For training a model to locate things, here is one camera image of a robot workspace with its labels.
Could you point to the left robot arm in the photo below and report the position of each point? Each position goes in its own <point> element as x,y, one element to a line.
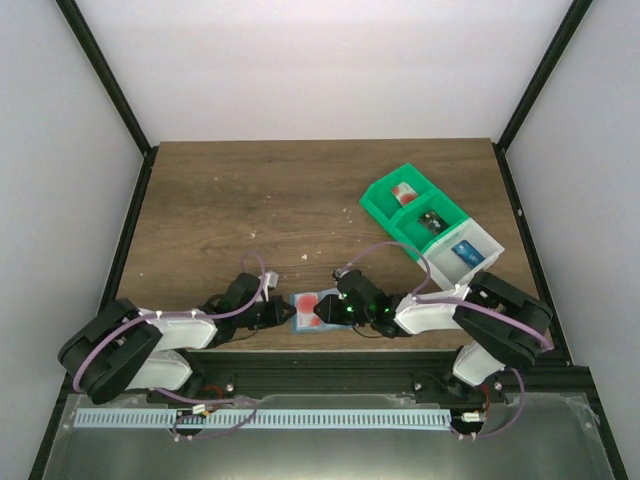
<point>125,347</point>

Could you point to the blue card in bin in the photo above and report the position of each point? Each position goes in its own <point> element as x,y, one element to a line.
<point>468,253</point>

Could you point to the white slotted cable duct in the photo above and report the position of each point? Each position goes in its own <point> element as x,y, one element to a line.
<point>403,419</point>

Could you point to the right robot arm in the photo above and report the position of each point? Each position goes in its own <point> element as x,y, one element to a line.
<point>508,327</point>

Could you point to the right black frame post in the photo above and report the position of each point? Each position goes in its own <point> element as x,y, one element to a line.
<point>557,46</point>

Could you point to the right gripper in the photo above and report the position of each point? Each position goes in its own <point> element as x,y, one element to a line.
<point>338,308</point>

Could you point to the green bin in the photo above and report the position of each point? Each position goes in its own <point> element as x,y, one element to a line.
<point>408,229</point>
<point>388,198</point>

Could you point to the red circle card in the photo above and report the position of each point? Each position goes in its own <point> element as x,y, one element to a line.
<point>404,193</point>
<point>306,318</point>

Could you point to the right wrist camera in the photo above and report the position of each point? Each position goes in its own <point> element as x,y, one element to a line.
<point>344,278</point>

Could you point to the black aluminium front rail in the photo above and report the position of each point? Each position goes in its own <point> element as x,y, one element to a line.
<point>262,373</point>

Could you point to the black frame post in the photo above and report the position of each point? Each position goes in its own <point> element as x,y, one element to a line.
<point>91,48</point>
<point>557,46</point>

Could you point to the green bin middle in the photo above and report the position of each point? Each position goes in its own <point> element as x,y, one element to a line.
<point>408,229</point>

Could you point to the left black frame post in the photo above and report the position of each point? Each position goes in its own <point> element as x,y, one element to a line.
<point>91,48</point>

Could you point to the white bin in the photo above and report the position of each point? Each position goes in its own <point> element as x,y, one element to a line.
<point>446,269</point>

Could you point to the green bin far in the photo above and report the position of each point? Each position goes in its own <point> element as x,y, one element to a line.
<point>388,198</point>

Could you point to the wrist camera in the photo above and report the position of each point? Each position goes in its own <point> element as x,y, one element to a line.
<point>270,281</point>
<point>344,278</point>

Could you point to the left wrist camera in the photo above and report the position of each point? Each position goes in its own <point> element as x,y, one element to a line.
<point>270,281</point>

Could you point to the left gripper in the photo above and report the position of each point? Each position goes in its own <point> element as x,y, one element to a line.
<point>273,311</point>

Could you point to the black card in bin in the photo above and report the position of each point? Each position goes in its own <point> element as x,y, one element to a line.
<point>433,222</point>

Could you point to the blue card holder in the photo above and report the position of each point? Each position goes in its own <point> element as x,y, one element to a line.
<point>324,326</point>

